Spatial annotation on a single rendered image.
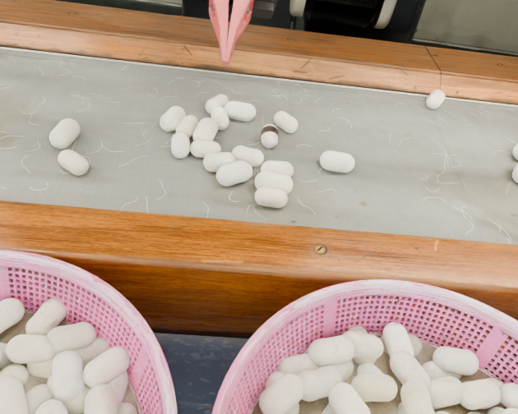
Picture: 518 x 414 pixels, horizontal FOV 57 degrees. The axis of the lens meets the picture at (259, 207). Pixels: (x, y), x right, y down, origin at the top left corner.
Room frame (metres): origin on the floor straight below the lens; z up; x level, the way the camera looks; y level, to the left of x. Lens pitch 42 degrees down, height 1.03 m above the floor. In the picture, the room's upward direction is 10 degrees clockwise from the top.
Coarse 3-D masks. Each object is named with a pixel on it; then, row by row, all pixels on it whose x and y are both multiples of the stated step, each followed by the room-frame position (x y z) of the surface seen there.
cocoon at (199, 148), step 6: (192, 144) 0.39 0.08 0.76; (198, 144) 0.38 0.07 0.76; (204, 144) 0.39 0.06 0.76; (210, 144) 0.39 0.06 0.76; (216, 144) 0.39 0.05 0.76; (192, 150) 0.38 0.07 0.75; (198, 150) 0.38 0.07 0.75; (204, 150) 0.38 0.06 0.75; (210, 150) 0.38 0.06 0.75; (216, 150) 0.38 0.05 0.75; (198, 156) 0.38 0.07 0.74; (204, 156) 0.38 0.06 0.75
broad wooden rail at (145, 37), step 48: (0, 0) 0.63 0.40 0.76; (48, 0) 0.65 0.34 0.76; (48, 48) 0.55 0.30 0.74; (96, 48) 0.57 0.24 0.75; (144, 48) 0.58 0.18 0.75; (192, 48) 0.59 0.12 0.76; (240, 48) 0.61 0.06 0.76; (288, 48) 0.63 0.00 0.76; (336, 48) 0.66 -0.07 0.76; (384, 48) 0.68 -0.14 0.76; (432, 48) 0.72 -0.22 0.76; (480, 96) 0.62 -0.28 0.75
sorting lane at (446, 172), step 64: (0, 64) 0.50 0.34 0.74; (64, 64) 0.53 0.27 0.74; (128, 64) 0.56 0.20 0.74; (0, 128) 0.38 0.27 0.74; (128, 128) 0.42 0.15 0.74; (256, 128) 0.46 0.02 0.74; (320, 128) 0.48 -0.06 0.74; (384, 128) 0.50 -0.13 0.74; (448, 128) 0.53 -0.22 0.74; (512, 128) 0.56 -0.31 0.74; (0, 192) 0.29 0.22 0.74; (64, 192) 0.30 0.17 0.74; (128, 192) 0.32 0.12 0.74; (192, 192) 0.33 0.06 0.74; (320, 192) 0.36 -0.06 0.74; (384, 192) 0.38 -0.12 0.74; (448, 192) 0.40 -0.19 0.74; (512, 192) 0.42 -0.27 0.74
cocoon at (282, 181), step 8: (264, 176) 0.35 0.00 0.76; (272, 176) 0.35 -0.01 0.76; (280, 176) 0.35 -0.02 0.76; (288, 176) 0.35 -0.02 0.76; (256, 184) 0.35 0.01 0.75; (264, 184) 0.34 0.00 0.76; (272, 184) 0.34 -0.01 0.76; (280, 184) 0.34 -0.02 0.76; (288, 184) 0.35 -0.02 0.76; (288, 192) 0.34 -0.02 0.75
